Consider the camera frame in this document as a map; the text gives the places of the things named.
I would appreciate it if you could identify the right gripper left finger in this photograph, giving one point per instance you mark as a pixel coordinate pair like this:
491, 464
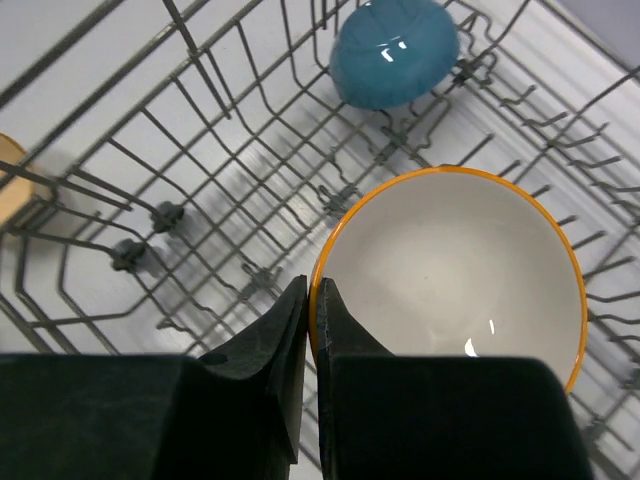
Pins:
231, 413

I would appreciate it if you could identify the plain blue bowl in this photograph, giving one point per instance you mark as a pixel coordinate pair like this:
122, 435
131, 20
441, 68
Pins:
389, 53

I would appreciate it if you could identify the yellow bowl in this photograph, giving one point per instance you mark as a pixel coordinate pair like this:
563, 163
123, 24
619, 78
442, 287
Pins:
19, 191

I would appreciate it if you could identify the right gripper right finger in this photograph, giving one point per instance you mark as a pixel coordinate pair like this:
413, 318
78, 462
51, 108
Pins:
383, 416

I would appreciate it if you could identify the grey wire dish rack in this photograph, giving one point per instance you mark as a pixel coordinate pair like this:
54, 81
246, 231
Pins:
199, 156

